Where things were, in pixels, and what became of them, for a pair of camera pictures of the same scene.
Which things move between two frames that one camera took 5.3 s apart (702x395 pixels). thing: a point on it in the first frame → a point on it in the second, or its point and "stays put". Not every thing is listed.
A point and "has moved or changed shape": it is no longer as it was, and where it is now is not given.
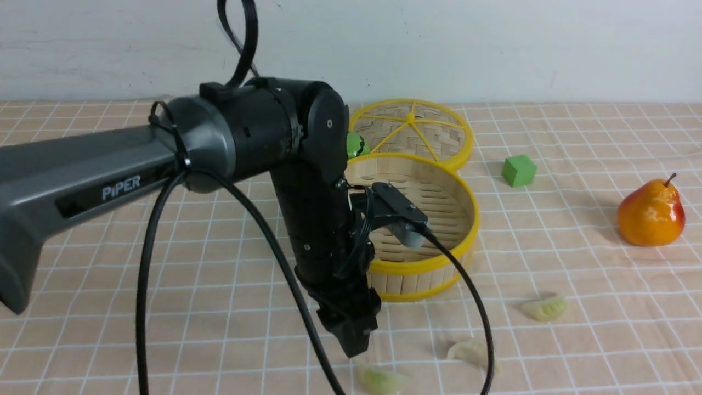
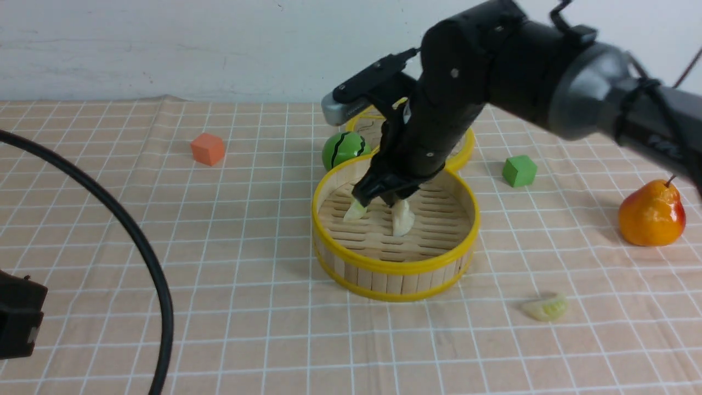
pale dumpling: [474, 350] has moved or changed shape
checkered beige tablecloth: [588, 276] stays put
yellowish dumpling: [547, 310] stays put
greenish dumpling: [375, 381] has moved or changed shape
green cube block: [519, 170] stays put
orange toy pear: [651, 214] stays put
